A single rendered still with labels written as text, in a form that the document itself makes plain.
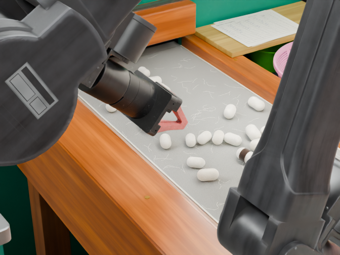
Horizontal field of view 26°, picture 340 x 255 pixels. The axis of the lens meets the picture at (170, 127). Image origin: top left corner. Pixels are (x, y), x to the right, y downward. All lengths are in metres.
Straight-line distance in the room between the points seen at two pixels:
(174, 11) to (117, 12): 1.10
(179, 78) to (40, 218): 0.41
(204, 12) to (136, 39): 0.69
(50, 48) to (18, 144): 0.06
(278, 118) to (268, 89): 0.82
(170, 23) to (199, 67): 0.11
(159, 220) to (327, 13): 0.57
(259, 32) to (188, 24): 0.17
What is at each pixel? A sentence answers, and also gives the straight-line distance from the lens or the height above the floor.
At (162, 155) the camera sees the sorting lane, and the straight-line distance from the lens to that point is 1.27.
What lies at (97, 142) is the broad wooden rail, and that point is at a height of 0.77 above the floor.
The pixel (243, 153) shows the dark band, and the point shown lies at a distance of 1.24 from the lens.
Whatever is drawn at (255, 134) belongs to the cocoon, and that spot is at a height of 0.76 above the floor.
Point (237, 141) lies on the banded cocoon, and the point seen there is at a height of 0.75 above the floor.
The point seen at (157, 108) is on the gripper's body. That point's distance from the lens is 1.04.
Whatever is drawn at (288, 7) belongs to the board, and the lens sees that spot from 1.79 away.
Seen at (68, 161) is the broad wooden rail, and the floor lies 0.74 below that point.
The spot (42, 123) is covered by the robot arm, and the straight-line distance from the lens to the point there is 0.42.
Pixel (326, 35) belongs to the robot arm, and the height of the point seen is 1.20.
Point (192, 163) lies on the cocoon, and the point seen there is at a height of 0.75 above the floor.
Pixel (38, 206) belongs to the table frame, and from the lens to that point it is 1.54.
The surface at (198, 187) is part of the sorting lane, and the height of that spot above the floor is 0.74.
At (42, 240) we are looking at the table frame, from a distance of 1.59.
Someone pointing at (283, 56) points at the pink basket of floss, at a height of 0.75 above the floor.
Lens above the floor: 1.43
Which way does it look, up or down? 31 degrees down
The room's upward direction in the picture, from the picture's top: straight up
